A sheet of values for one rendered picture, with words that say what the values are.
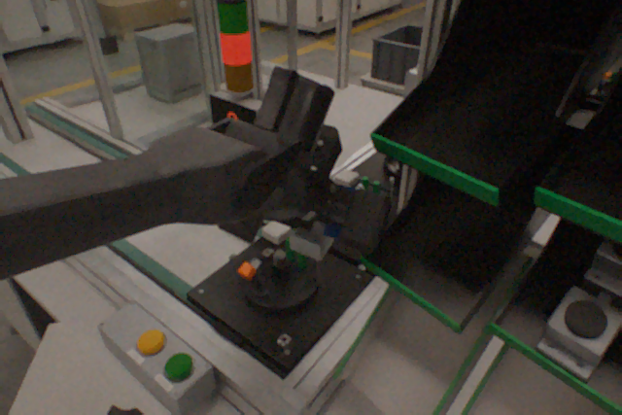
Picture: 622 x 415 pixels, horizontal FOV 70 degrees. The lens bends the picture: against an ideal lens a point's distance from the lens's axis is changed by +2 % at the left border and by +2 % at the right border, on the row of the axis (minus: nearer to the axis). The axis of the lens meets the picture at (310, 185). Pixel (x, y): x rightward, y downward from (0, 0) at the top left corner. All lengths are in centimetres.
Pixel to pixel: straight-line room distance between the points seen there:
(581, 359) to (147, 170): 38
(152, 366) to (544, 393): 53
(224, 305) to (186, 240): 27
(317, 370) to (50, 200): 55
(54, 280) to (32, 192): 87
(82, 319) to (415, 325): 65
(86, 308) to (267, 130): 73
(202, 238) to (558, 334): 75
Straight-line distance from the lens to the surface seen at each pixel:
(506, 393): 63
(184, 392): 73
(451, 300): 50
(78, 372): 93
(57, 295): 108
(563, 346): 47
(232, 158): 30
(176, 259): 98
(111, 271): 93
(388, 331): 65
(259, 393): 70
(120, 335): 82
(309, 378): 71
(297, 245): 54
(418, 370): 64
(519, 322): 51
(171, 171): 28
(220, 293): 82
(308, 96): 37
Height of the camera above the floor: 156
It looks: 34 degrees down
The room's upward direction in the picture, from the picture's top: straight up
